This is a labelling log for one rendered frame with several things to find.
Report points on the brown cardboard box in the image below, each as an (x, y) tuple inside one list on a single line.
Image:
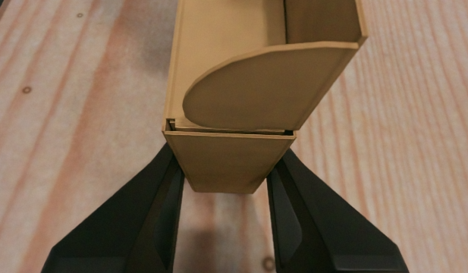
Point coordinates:
[(233, 105)]

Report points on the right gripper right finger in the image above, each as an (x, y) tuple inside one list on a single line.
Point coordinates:
[(335, 237)]

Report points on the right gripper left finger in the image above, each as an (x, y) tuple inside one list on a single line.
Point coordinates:
[(117, 236)]

